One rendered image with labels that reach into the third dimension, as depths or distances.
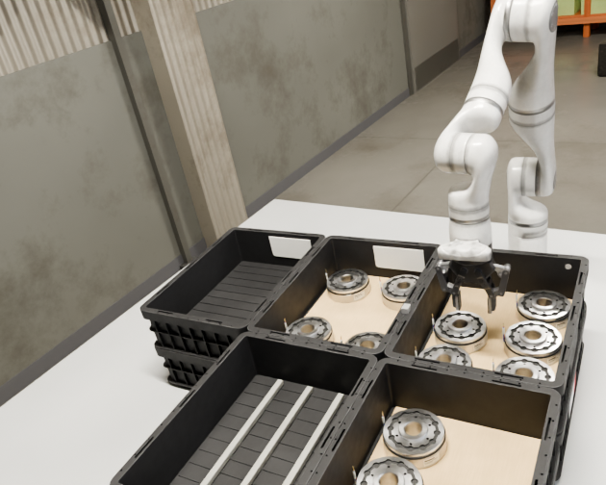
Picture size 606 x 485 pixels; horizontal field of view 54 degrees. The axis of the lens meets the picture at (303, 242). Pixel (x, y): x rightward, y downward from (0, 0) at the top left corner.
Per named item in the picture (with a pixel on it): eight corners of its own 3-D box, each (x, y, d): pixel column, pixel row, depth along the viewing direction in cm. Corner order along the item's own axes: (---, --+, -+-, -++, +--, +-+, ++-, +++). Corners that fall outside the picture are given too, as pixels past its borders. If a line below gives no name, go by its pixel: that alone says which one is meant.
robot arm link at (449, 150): (436, 179, 105) (462, 117, 110) (484, 184, 100) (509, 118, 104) (423, 156, 100) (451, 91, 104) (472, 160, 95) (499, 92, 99)
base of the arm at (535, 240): (512, 265, 160) (512, 208, 151) (548, 268, 155) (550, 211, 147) (504, 283, 153) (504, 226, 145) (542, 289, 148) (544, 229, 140)
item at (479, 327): (441, 311, 126) (441, 308, 125) (490, 315, 121) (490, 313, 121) (429, 340, 118) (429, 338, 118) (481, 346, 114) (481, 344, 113)
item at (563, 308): (525, 289, 127) (525, 286, 127) (575, 296, 121) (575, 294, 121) (511, 316, 120) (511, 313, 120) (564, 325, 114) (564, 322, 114)
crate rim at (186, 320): (234, 234, 165) (232, 226, 164) (329, 242, 151) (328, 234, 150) (138, 318, 136) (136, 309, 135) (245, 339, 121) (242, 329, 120)
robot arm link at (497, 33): (450, 90, 103) (499, 93, 98) (499, -22, 110) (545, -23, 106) (461, 123, 110) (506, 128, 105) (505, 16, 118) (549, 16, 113)
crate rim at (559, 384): (445, 253, 136) (444, 243, 135) (590, 266, 121) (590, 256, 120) (382, 366, 107) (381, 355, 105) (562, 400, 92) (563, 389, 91)
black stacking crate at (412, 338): (448, 288, 140) (445, 246, 135) (587, 304, 126) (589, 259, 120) (390, 404, 111) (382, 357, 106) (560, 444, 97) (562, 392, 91)
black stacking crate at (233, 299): (242, 263, 170) (233, 228, 164) (335, 274, 155) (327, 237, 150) (152, 350, 141) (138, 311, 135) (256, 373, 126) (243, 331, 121)
